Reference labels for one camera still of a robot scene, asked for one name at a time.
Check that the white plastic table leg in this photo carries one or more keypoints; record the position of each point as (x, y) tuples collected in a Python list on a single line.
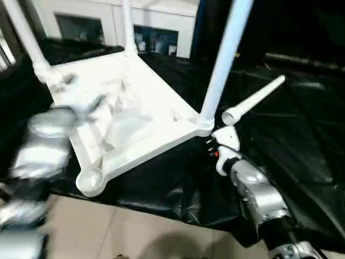
[(27, 35), (129, 27), (253, 102), (223, 59)]

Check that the white plastic table top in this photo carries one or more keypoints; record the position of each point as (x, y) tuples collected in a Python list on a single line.
[(135, 108)]

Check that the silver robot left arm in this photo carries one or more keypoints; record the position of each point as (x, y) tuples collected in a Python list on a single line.
[(38, 156)]

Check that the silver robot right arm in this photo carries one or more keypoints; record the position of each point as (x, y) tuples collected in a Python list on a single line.
[(259, 194)]

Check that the black work mat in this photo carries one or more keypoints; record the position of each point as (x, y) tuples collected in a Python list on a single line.
[(291, 140)]

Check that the black backdrop cloth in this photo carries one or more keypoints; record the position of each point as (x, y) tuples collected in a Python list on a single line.
[(291, 27)]

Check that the white glass-door cabinet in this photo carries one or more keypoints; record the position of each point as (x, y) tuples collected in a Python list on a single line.
[(124, 19)]

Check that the grey curtain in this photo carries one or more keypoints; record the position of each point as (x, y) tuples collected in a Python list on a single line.
[(11, 24)]

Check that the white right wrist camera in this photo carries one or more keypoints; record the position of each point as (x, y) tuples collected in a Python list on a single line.
[(226, 145)]

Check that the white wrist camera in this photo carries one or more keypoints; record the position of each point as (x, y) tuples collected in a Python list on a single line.
[(81, 102), (226, 145)]

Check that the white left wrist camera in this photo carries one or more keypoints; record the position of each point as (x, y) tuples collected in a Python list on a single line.
[(81, 102)]

